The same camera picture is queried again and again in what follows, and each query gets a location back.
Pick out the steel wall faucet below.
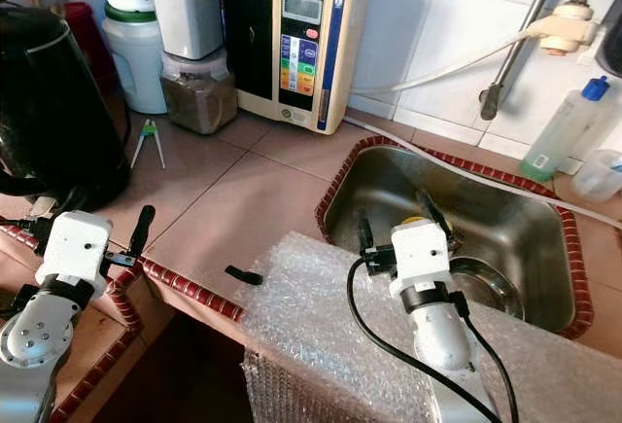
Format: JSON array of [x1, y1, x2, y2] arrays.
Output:
[[479, 0, 599, 123]]

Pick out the black tape piece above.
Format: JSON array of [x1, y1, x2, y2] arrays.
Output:
[[224, 265, 265, 286]]

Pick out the clear plastic cup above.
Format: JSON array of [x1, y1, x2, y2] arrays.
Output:
[[571, 149, 622, 202]]

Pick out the frosted white plastic container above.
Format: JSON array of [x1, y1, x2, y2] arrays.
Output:
[[151, 0, 225, 60]]

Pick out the clear bubble wrap sheet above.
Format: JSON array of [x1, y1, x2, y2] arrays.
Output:
[[238, 233, 622, 423]]

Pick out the white diverter hose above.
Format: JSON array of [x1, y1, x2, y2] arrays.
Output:
[[345, 19, 545, 95]]

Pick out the dark blue plastic tray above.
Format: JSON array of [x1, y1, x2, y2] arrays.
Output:
[[593, 10, 622, 79]]

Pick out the stainless steel bowl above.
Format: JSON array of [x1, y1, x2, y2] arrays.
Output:
[[447, 256, 526, 319]]

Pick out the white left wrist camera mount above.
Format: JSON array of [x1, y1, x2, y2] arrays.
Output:
[[37, 211, 113, 293]]

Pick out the small tongs with green hinge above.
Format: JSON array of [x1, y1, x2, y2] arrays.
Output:
[[131, 119, 166, 171]]

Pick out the clear jar of brown powder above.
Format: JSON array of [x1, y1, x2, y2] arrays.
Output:
[[160, 49, 237, 135]]

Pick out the black electric kettle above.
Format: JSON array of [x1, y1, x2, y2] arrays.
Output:
[[0, 3, 132, 212]]

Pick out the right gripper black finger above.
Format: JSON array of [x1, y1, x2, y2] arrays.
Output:
[[353, 209, 380, 263], [416, 190, 458, 249]]

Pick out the cream and black water ionizer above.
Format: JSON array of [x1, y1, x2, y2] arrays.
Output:
[[219, 0, 372, 135]]

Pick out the white jug with green lid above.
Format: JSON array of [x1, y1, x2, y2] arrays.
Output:
[[102, 5, 168, 115]]

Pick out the thin white drain hose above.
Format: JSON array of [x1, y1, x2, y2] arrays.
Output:
[[340, 117, 622, 234]]

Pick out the clear bottle with blue cap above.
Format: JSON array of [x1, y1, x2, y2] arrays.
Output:
[[520, 75, 611, 183]]

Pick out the stainless steel sink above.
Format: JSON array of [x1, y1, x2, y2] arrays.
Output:
[[316, 136, 594, 338]]

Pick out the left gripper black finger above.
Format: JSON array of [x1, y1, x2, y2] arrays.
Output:
[[31, 211, 59, 255], [126, 205, 157, 259]]

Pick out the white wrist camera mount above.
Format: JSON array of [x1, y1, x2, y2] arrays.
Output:
[[37, 211, 113, 293], [389, 219, 453, 298]]

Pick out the red plastic container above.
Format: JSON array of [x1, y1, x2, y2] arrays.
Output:
[[63, 3, 108, 74]]

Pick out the cream faucet diverter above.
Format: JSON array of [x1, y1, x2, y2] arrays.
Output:
[[539, 5, 599, 57]]

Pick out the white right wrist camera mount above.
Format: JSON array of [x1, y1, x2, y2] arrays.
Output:
[[389, 219, 453, 298]]

